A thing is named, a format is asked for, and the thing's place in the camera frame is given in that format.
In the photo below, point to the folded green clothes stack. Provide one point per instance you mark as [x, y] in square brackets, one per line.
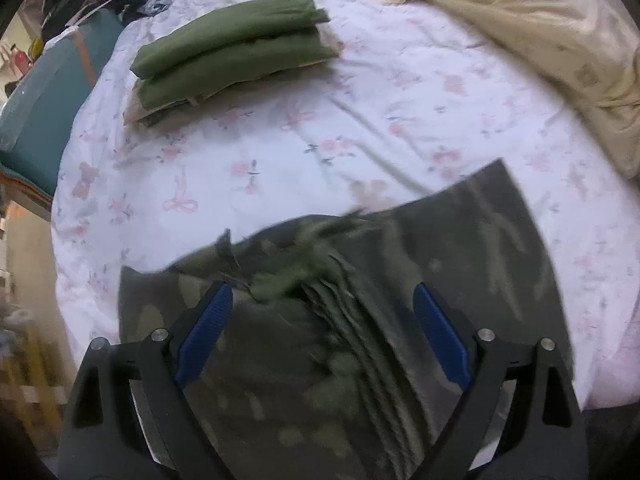
[135, 114]

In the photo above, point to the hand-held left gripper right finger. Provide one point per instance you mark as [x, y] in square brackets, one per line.
[442, 335]

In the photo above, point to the camouflage pants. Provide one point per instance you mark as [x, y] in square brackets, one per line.
[350, 310]

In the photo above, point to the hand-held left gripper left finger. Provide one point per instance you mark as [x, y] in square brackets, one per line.
[205, 335]

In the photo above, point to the white floral bed sheet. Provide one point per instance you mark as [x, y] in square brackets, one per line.
[300, 160]

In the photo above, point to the teal sofa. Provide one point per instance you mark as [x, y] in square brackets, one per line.
[45, 110]

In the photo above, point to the cream duvet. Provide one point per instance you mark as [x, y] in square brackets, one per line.
[525, 20]

